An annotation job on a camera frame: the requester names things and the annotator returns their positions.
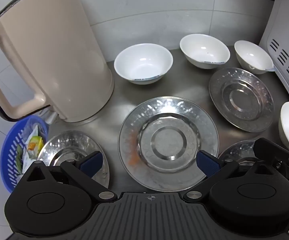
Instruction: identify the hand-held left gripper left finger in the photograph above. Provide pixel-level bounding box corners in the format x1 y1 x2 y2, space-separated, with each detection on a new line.
20 151 117 202

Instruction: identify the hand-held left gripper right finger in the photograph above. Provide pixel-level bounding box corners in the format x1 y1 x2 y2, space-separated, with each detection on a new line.
184 150 272 202

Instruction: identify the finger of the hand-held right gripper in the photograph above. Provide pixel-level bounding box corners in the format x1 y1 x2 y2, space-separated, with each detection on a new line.
253 137 289 188

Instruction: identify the large embossed metal plate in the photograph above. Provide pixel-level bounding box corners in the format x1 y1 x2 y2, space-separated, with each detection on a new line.
118 96 220 192

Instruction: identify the printed snack packet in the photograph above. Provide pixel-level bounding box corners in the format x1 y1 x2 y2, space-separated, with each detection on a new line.
22 125 46 160

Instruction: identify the blue plastic basket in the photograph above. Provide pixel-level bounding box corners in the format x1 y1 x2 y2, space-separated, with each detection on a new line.
0 116 49 193

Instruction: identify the white microwave oven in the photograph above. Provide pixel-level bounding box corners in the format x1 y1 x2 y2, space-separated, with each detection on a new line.
259 0 289 105

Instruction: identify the beige electric kettle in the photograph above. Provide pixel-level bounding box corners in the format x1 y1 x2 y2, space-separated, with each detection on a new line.
0 0 115 123

